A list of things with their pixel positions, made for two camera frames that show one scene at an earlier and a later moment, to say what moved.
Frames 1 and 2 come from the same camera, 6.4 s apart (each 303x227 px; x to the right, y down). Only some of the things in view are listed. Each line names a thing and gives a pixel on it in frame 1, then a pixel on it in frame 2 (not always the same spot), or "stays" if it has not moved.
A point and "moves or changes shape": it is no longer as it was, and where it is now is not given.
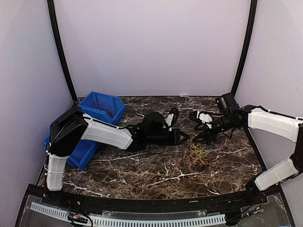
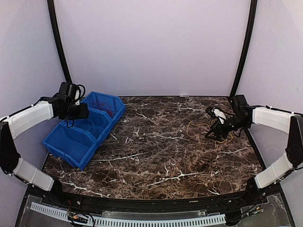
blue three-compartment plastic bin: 107,108 stays
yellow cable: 199,151 moves or changes shape
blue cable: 211,152 moves or changes shape
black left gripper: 175,140 to 84,111
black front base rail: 221,203 stays
